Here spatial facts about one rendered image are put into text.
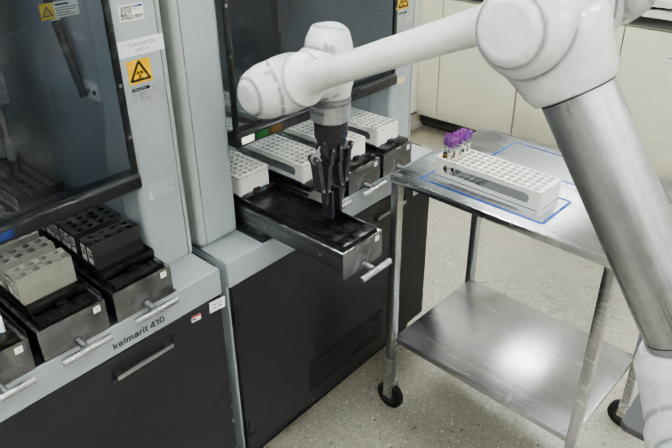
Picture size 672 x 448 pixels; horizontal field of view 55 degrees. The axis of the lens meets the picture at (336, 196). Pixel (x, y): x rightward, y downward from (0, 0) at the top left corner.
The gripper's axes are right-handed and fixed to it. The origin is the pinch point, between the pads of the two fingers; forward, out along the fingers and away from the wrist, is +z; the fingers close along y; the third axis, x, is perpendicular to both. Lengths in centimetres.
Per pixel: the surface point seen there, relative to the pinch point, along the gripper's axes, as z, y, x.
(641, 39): 9, -224, -5
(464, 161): -3.3, -32.3, 15.6
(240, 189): 0.6, 9.3, -22.0
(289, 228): 3.6, 11.1, -3.2
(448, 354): 56, -29, 18
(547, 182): -4, -34, 37
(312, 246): 5.3, 11.3, 4.2
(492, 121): 69, -224, -78
